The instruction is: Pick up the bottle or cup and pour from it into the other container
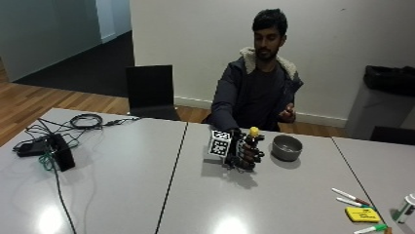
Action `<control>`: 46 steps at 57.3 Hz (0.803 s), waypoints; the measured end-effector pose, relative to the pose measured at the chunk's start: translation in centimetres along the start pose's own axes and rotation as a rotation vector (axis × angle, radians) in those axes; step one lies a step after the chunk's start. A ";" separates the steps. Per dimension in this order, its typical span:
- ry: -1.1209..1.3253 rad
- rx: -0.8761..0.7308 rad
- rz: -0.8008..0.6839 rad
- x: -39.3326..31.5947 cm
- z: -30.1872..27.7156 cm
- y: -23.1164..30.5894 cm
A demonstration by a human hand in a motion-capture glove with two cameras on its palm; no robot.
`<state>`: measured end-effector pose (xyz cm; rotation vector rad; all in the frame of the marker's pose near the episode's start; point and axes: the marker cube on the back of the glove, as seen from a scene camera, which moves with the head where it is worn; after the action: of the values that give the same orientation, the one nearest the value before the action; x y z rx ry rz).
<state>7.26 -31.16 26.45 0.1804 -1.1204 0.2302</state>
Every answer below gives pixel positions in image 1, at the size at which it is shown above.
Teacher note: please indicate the dark chair back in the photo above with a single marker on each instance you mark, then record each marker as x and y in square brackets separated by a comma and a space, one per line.
[393, 135]

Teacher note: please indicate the grey waste bin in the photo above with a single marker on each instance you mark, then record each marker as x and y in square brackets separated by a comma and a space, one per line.
[376, 110]

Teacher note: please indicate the grey metal bowl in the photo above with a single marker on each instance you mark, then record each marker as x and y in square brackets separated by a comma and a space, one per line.
[286, 148]

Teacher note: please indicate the black bin bag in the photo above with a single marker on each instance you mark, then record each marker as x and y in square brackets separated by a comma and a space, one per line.
[389, 79]

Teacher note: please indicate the white cube of black markers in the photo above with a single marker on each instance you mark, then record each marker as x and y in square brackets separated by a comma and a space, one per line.
[220, 146]

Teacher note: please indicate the black chair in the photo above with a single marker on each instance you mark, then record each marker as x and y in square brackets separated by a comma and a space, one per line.
[149, 91]

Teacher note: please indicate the white bottle with green label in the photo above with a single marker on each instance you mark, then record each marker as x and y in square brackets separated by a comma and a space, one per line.
[405, 208]

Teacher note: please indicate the the person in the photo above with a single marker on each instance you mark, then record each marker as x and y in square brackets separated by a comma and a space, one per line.
[254, 94]

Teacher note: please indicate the yellow sticky note pad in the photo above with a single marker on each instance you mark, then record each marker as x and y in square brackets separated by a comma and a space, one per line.
[362, 214]

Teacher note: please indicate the white marker with green cap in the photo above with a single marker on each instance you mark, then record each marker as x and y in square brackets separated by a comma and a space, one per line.
[353, 202]
[370, 228]

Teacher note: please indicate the flat black device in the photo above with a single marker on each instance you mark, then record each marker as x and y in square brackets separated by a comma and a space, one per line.
[31, 148]

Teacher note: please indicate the white marker with red cap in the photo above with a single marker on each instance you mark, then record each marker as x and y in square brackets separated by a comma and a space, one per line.
[350, 196]

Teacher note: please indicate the black box device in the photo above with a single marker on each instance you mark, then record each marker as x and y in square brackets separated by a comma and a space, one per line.
[63, 151]

